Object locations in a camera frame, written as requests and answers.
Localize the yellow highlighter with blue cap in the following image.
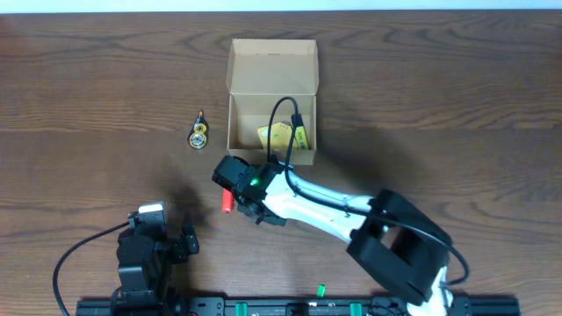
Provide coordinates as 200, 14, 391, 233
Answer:
292, 114, 310, 150

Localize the cardboard box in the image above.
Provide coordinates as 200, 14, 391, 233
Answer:
227, 39, 320, 165

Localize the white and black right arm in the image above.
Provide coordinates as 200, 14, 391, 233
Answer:
212, 155, 453, 315

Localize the red marker pen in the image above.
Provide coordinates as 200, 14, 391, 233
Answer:
221, 189, 234, 213

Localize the small green clip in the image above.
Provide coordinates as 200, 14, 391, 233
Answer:
316, 284, 326, 298

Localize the black aluminium mounting rail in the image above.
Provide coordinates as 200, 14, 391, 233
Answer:
76, 296, 522, 316

